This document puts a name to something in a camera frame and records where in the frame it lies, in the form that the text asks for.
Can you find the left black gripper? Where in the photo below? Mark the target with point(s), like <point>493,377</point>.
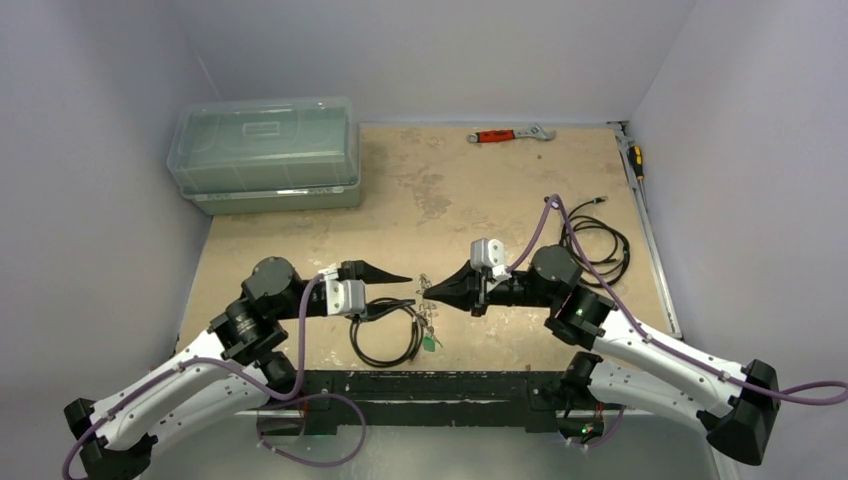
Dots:
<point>369,274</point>

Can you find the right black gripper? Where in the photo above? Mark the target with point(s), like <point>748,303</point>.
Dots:
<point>479,291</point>

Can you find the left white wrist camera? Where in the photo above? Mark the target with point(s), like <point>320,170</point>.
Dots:
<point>342,298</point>

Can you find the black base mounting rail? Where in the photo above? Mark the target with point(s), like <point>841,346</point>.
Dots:
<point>535,401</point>

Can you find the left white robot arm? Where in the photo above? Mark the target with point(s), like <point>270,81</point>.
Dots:
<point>230,367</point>

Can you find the aluminium frame rail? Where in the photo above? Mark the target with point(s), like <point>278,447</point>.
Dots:
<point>606,381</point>

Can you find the yellow black screwdriver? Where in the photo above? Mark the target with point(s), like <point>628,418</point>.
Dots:
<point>635,160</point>

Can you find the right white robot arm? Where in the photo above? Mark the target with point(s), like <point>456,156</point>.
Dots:
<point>629,363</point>

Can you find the clear green plastic storage box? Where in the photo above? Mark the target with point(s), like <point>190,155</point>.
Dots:
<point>259,156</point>

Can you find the red handled adjustable wrench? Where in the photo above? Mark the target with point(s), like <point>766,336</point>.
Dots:
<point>535,131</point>

